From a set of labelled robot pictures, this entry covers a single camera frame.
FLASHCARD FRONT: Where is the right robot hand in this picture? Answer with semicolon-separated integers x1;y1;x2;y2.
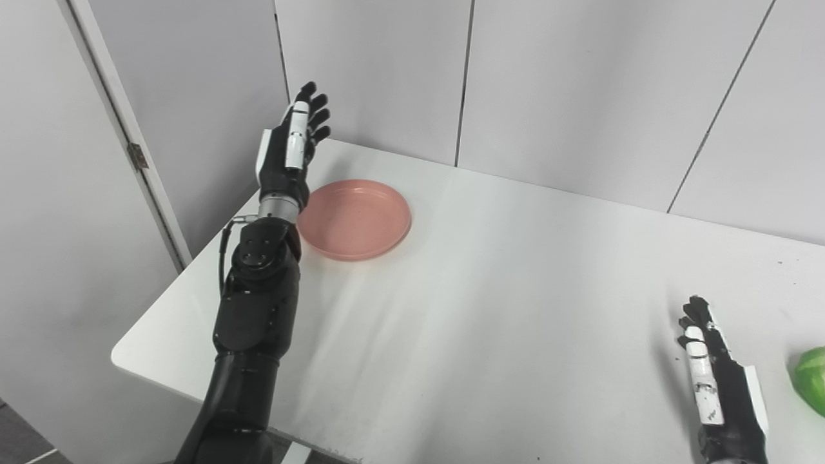
677;295;770;464

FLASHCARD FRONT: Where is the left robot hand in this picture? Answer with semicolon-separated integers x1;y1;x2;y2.
255;81;332;204

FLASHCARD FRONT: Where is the green white cabbage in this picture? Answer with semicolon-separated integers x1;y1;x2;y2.
791;347;825;418

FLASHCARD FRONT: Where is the pink plate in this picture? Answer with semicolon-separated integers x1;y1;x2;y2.
297;179;413;262

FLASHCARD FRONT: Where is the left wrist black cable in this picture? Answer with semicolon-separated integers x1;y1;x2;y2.
218;215;258;298

